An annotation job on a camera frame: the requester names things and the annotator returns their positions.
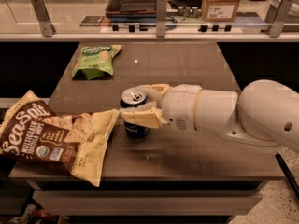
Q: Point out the green chip bag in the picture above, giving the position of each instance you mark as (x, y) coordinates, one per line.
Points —
(95, 61)

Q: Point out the snack packages under table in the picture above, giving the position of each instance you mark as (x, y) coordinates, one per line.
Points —
(34, 215)

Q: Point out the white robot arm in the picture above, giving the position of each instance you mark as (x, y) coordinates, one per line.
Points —
(263, 117)

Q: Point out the brown sea salt chip bag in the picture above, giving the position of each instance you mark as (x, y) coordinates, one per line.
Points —
(75, 143)

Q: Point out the black pole on floor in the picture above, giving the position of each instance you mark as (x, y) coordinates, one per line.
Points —
(288, 174)

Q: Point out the blue pepsi can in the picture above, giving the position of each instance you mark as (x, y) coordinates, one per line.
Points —
(133, 98)

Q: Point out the right metal glass bracket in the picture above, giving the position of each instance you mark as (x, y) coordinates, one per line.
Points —
(276, 19)

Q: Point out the grey table drawer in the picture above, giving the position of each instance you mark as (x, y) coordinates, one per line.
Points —
(147, 203)

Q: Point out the metal glass bracket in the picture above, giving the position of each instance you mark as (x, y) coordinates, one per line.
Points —
(161, 18)
(276, 19)
(46, 26)

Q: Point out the middle metal glass bracket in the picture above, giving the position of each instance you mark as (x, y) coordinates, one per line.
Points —
(161, 18)

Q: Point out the cardboard box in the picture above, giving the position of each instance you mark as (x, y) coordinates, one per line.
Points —
(219, 10)

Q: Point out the left metal glass bracket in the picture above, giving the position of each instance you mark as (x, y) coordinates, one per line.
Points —
(46, 26)

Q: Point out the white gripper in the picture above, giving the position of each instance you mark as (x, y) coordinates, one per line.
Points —
(179, 107)

